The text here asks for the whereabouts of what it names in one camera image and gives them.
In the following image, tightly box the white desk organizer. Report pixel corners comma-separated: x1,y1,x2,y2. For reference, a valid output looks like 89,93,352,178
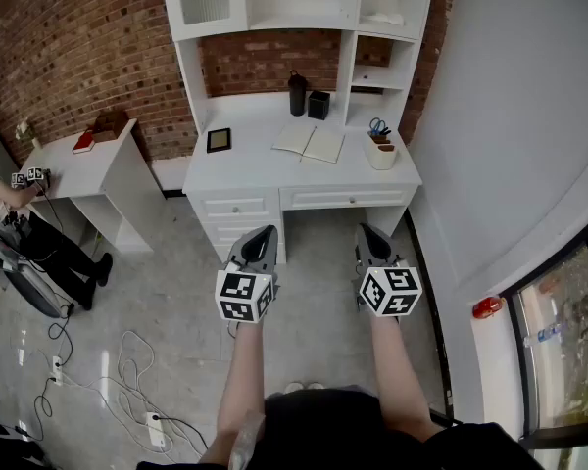
364,127,399,171

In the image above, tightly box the white cable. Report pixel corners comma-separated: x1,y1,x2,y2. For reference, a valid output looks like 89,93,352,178
61,329,177,459

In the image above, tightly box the wide white desk drawer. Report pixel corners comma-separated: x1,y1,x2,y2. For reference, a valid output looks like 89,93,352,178
279,186,417,211

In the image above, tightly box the black tumbler bottle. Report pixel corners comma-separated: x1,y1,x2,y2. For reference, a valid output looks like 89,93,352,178
287,70,309,117

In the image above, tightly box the black cable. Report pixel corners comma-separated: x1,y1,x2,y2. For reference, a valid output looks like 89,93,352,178
156,412,210,459
31,301,75,443

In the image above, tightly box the red wall device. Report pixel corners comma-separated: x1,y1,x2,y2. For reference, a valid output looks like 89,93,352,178
472,295,506,320

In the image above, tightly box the small white desk drawer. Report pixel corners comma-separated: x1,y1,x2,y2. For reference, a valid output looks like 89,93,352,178
208,217,257,244
200,196,270,219

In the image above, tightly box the person's right forearm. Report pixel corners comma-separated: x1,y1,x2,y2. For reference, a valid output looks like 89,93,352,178
369,313,445,443

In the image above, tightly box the person's black shirt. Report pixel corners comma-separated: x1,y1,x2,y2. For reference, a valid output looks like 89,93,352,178
136,387,545,470

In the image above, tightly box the white desk with drawers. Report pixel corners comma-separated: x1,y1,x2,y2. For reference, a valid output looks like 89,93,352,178
182,90,423,266

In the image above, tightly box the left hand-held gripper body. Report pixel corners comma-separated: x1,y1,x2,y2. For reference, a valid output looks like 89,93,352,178
214,257,282,324

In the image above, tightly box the white side table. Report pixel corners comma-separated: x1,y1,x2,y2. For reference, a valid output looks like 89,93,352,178
22,117,156,257

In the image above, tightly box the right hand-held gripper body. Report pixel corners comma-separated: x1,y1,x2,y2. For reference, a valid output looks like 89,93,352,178
355,257,423,319

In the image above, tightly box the black square pen holder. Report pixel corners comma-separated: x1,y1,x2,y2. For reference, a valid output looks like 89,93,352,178
307,90,332,120

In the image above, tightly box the white crumpled cloth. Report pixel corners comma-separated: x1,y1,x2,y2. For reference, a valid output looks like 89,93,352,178
362,11,404,26

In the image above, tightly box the teal-covered notebook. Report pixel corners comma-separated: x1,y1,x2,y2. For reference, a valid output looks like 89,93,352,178
271,122,347,165

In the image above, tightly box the red book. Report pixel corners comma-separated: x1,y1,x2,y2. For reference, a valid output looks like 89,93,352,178
72,131,96,155

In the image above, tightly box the black picture frame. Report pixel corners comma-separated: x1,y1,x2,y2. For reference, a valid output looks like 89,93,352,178
206,127,232,155

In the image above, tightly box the black framed window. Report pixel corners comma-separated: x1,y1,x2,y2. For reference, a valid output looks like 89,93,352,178
499,208,588,470

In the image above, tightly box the person's left forearm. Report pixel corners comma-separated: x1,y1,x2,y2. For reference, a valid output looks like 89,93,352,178
195,316,269,470

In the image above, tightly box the small white vase with flowers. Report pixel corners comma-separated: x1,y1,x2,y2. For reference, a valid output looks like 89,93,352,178
15,119,43,150

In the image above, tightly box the brown wooden box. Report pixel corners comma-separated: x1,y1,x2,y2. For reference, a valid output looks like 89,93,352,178
88,109,130,143

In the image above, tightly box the clear plastic water bottle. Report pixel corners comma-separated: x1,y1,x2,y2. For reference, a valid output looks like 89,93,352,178
522,323,567,348

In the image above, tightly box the grey chair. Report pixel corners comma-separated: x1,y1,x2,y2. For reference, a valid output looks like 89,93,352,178
0,222,74,320

